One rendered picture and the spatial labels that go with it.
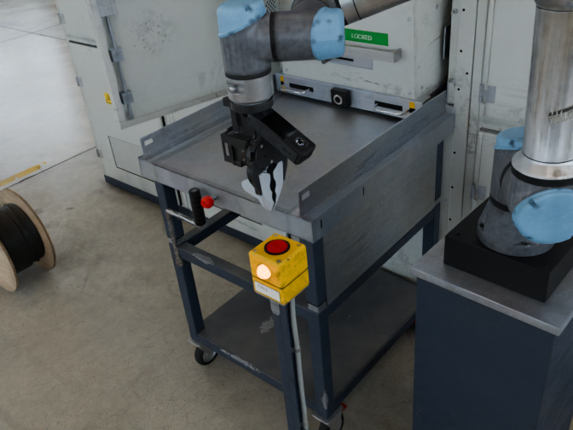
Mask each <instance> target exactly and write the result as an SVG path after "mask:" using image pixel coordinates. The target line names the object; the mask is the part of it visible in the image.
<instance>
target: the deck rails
mask: <svg viewBox="0 0 573 430"><path fill-rule="evenodd" d="M272 79H273V87H274V94H273V100H276V99H278V98H280V97H282V96H284V95H285V94H287V93H286V92H283V91H278V90H277V87H276V81H275V74H272ZM445 102H446V90H444V91H443V92H441V93H440V94H438V95H437V96H435V97H434V98H432V99H431V100H430V101H428V102H427V103H425V104H424V105H423V106H421V107H419V108H418V109H416V110H415V111H413V112H412V113H411V114H410V115H408V116H407V117H405V118H404V119H402V120H401V121H399V122H398V123H396V124H395V125H393V126H392V127H391V128H390V129H388V130H387V131H385V132H383V133H382V134H380V135H379V136H378V137H376V138H374V139H373V140H372V141H371V142H369V143H368V144H366V145H365V146H363V147H362V148H360V149H358V150H357V151H356V152H355V153H353V154H352V155H350V156H349V157H347V158H346V159H345V160H343V161H341V162H340V163H338V164H337V165H336V166H335V167H333V168H332V169H330V170H329V171H327V172H325V173H324V174H323V175H321V176H320V177H318V178H317V179H316V180H314V181H313V182H312V183H310V184H308V185H307V186H305V187H304V188H302V189H301V190H299V191H298V207H297V208H295V209H294V210H292V211H291V212H289V215H292V216H294V217H296V218H301V219H304V218H306V217H307V216H308V215H310V214H311V213H312V212H313V211H314V210H316V209H317V208H318V207H320V206H321V205H323V204H324V203H325V202H327V201H328V200H330V199H331V198H333V197H334V196H335V195H336V194H337V193H339V192H340V191H341V190H343V189H344V188H346V187H347V186H348V185H350V184H351V183H353V182H354V181H355V180H357V179H358V178H359V177H360V176H362V175H363V174H364V173H366V172H367V171H369V170H370V169H371V168H373V167H374V166H376V165H377V164H378V163H379V162H380V161H381V160H383V159H384V158H386V157H387V156H388V155H390V154H392V153H393V152H394V151H396V150H397V149H398V148H400V147H401V146H402V145H403V144H404V143H406V142H407V141H409V140H410V139H411V138H413V137H414V136H416V135H417V134H418V133H420V132H421V131H422V130H424V129H425V128H426V127H427V126H429V125H430V124H432V123H433V122H434V121H436V120H437V119H439V118H440V117H441V116H443V115H444V114H445V113H446V112H447V111H445ZM230 123H232V120H231V114H230V108H229V107H225V106H224V105H223V99H221V100H219V101H216V102H213V103H212V104H210V105H208V106H206V107H203V108H202V109H200V110H198V111H196V112H193V113H191V114H189V115H187V116H185V117H183V118H181V119H179V120H177V121H175V122H173V123H170V124H168V125H166V126H164V127H162V128H160V129H158V130H156V131H154V132H152V133H150V134H148V135H146V136H144V137H141V138H140V142H141V145H142V152H143V156H144V161H146V162H149V163H151V164H154V163H156V162H158V161H159V160H162V159H163V158H165V157H167V156H169V155H171V154H174V153H175V152H176V151H178V150H180V149H182V148H185V147H187V146H188V145H190V144H192V143H193V142H196V141H198V140H200V139H201V138H203V137H206V136H208V135H210V134H211V133H212V132H214V131H217V130H219V129H221V128H223V127H224V126H226V125H228V124H230ZM150 138H152V139H153V142H151V143H149V144H148V145H146V146H145V141H147V140H148V139H150ZM308 191H309V192H310V195H308V196H307V197H305V198H304V199H302V195H303V194H305V193H306V192H308Z"/></svg>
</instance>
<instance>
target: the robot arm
mask: <svg viewBox="0 0 573 430"><path fill-rule="evenodd" d="M409 1H411V0H293V2H292V7H291V10H288V11H275V12H272V11H269V12H266V8H265V7H264V2H263V0H228V1H225V2H223V3H221V4H220V6H218V8H217V23H218V31H219V33H218V37H219V38H220V44H221V51H222V56H223V67H224V71H225V78H226V84H227V90H228V96H225V97H224V98H223V105H224V106H225V107H229V108H230V114H231V120H232V126H230V127H229V128H227V130H226V131H225V132H224V133H222V134H220V135H221V140H222V145H223V155H224V161H227V162H229V163H232V164H233V165H234V166H238V167H243V166H247V168H246V175H247V178H248V179H245V180H243V181H242V183H241V184H242V188H243V189H244V190H245V191H246V192H248V193H249V194H251V195H253V196H254V197H256V198H258V200H259V202H260V203H261V205H262V206H263V207H264V208H265V209H267V210H268V211H271V210H273V209H274V208H275V205H276V203H277V201H278V199H279V196H280V193H281V190H282V186H283V181H284V180H285V177H286V172H287V159H289V160H290V161H291V162H292V163H293V164H295V165H299V164H301V163H302V162H304V161H305V160H307V159H308V158H309V157H310V156H311V155H312V153H313V152H314V150H315V144H314V143H313V142H312V141H311V140H310V139H309V138H308V137H306V136H305V135H304V134H303V133H302V132H300V131H299V130H298V129H297V128H295V127H294V126H293V125H292V124H290V123H289V122H288V121H287V120H286V119H284V118H283V117H282V116H280V115H279V114H278V113H277V112H276V111H275V110H274V109H273V108H272V106H273V105H274V100H273V94H274V87H273V79H272V71H271V62H277V61H310V60H318V61H325V60H326V59H332V58H339V57H341V56H342V55H343V54H344V52H345V35H344V27H345V26H347V25H349V24H352V23H354V22H357V21H359V20H362V19H365V18H367V17H369V16H372V15H376V14H377V13H380V12H383V11H385V10H387V9H391V8H394V7H396V6H398V5H400V4H403V3H406V2H409ZM534 1H535V4H536V6H535V23H534V32H533V42H532V50H531V60H530V77H529V87H528V95H527V105H526V114H525V123H524V126H519V127H513V128H508V129H506V130H503V131H501V132H500V133H499V134H498V135H497V137H496V141H495V146H494V149H495V153H494V161H493V169H492V177H491V184H490V193H489V201H488V203H487V205H486V207H485V208H484V209H483V212H482V214H481V216H480V218H479V220H478V222H477V237H478V239H479V240H480V241H481V242H482V243H483V244H484V245H485V246H486V247H488V248H490V249H491V250H494V251H496V252H498V253H502V254H505V255H510V256H517V257H529V256H536V255H539V254H542V253H545V252H547V251H549V250H550V249H551V248H552V247H553V245H554V243H559V242H561V241H566V240H569V239H570V238H571V237H572V236H573V0H534ZM231 131H232V132H231ZM230 132H231V133H230ZM228 133H229V134H228ZM227 134H228V135H227ZM224 143H227V144H228V149H229V156H228V155H226V149H225V144H224Z"/></svg>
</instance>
